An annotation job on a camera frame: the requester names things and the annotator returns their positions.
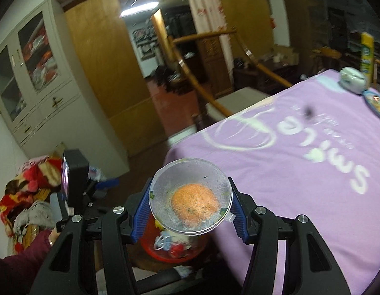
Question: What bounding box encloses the red plastic bin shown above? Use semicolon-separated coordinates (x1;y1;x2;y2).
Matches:
139;213;209;263

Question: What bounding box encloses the clear plastic food container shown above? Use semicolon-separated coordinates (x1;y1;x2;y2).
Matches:
148;158;236;236

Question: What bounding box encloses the person's left forearm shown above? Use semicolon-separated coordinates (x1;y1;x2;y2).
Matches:
0;229;60;295

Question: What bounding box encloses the white glass-door cabinet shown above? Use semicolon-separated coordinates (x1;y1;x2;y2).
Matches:
0;0;130;168

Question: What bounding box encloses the red floral curtain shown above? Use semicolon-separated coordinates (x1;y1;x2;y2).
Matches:
185;0;233;80

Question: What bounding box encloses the curved wooden armchair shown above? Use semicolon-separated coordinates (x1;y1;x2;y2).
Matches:
167;28;293;130

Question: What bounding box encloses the purple printed blanket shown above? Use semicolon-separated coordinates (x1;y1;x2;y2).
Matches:
164;69;380;295

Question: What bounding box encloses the blue fruit plate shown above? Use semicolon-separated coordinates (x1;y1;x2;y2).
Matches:
362;90;380;120

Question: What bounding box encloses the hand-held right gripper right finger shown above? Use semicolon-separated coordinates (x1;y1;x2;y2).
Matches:
228;177;352;295

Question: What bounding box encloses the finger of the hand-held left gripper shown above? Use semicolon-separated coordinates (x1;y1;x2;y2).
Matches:
88;177;120;192

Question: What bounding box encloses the yellow green carton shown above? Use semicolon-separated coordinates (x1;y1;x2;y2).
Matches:
360;32;375;74

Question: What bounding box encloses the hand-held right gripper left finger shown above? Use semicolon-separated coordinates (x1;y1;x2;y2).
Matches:
30;186;153;295

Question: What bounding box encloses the cardboard box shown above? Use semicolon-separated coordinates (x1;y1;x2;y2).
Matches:
271;44;301;65

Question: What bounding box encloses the wooden door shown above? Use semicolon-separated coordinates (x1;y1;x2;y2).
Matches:
64;0;166;157

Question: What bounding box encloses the floral blanket pile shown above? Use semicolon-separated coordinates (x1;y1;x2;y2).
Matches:
0;157;64;252

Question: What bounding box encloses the white ceramic jar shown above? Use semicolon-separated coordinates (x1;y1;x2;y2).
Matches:
340;67;368;94

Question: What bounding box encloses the fluorescent tube light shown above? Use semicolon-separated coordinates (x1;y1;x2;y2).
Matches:
120;1;160;17

